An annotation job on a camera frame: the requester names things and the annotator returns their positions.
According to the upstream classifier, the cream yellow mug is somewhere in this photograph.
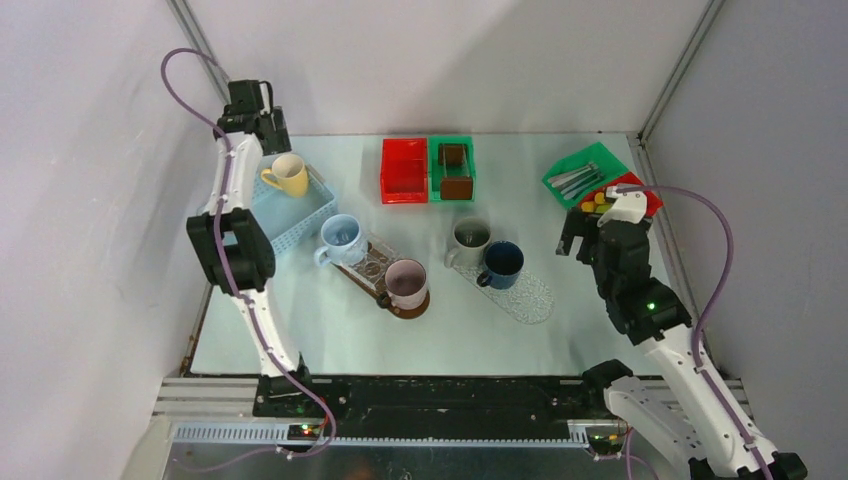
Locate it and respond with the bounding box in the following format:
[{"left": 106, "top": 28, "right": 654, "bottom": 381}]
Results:
[{"left": 260, "top": 152, "right": 310, "bottom": 198}]

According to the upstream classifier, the dark blue mug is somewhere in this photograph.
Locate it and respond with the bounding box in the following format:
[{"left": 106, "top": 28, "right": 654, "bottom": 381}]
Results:
[{"left": 476, "top": 241, "right": 524, "bottom": 290}]

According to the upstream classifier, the grey mug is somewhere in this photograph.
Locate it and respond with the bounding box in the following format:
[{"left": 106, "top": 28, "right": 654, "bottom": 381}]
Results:
[{"left": 444, "top": 217, "right": 492, "bottom": 268}]

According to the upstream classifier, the brown ended acrylic rack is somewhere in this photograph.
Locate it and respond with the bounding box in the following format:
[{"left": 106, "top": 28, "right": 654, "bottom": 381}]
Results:
[{"left": 437, "top": 143, "right": 474, "bottom": 201}]

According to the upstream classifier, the light blue mug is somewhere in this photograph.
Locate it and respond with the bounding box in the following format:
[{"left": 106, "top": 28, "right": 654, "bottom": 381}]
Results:
[{"left": 313, "top": 214, "right": 368, "bottom": 267}]

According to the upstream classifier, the mauve pink mug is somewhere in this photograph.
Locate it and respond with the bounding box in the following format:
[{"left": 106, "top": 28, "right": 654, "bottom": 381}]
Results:
[{"left": 377, "top": 259, "right": 429, "bottom": 310}]

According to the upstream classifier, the clear acrylic holder rack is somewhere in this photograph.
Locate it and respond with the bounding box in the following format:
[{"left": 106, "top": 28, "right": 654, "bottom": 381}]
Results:
[{"left": 335, "top": 232, "right": 402, "bottom": 299}]

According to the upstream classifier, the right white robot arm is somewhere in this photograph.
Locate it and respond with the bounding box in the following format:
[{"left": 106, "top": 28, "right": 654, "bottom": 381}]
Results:
[{"left": 557, "top": 208, "right": 809, "bottom": 479}]

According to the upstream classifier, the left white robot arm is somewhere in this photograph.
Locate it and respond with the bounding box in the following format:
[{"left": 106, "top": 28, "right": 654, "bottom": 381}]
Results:
[{"left": 186, "top": 80, "right": 316, "bottom": 417}]

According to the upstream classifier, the yellow toothpaste tube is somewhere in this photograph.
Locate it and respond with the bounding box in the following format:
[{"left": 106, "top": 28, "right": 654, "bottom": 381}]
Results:
[{"left": 580, "top": 192, "right": 612, "bottom": 214}]

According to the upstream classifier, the red toothpaste bin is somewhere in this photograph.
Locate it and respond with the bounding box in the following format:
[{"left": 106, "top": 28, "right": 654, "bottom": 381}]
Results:
[{"left": 577, "top": 173, "right": 663, "bottom": 217}]

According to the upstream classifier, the green toothbrush bin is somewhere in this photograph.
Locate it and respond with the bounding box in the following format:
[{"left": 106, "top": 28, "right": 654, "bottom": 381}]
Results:
[{"left": 542, "top": 142, "right": 630, "bottom": 209}]

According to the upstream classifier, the clear glass oval tray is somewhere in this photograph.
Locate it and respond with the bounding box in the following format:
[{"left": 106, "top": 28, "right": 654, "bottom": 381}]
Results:
[{"left": 453, "top": 266, "right": 554, "bottom": 325}]

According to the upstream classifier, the brown wooden oval tray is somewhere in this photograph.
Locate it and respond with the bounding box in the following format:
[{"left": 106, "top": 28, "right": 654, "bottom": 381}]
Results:
[{"left": 335, "top": 261, "right": 430, "bottom": 320}]

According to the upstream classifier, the light blue plastic basket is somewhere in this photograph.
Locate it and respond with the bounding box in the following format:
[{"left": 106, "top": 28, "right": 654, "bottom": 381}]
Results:
[{"left": 250, "top": 164, "right": 338, "bottom": 257}]

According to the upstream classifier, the green plastic bin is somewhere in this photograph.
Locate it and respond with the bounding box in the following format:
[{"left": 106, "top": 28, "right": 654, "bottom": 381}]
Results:
[{"left": 427, "top": 135, "right": 476, "bottom": 202}]

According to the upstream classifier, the red plastic bin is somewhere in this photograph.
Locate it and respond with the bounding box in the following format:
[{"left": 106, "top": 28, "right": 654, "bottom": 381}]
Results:
[{"left": 379, "top": 137, "right": 429, "bottom": 204}]

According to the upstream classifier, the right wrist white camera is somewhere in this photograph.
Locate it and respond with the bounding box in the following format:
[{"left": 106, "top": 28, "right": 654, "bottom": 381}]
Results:
[{"left": 597, "top": 185, "right": 648, "bottom": 227}]

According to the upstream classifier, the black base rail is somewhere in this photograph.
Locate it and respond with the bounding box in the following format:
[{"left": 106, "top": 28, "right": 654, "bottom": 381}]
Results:
[{"left": 253, "top": 375, "right": 612, "bottom": 441}]

